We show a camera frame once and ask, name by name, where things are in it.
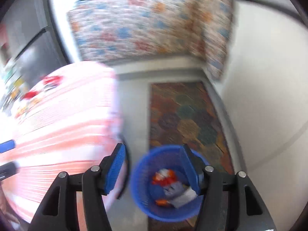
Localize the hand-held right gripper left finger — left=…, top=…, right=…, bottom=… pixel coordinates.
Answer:
left=28, top=143, right=127, bottom=231

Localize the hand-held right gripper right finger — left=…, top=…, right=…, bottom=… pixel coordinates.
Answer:
left=179, top=144, right=276, bottom=231

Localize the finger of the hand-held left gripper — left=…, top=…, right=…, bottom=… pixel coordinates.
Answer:
left=0, top=140, right=17, bottom=153
left=0, top=162, right=18, bottom=181

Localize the small silver orange wrapper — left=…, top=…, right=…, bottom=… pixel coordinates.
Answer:
left=153, top=168, right=178, bottom=187

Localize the orange foil snack packet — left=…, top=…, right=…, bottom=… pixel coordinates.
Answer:
left=155, top=182, right=197, bottom=208

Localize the blue mesh waste basket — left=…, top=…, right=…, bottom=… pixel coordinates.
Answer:
left=131, top=145, right=210, bottom=222

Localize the red foil snack packet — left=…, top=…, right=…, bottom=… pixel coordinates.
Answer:
left=40, top=76, right=63, bottom=87

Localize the multicoloured floor rug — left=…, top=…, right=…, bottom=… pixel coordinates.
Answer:
left=150, top=81, right=235, bottom=228

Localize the pink striped tablecloth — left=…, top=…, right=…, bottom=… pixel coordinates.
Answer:
left=0, top=61, right=126, bottom=224

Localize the grey refrigerator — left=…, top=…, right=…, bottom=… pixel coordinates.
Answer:
left=0, top=0, right=73, bottom=85

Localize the white lower cabinet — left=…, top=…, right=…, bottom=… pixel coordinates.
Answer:
left=221, top=0, right=308, bottom=174

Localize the patterned fringed cloth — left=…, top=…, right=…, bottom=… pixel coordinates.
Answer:
left=66, top=0, right=234, bottom=80

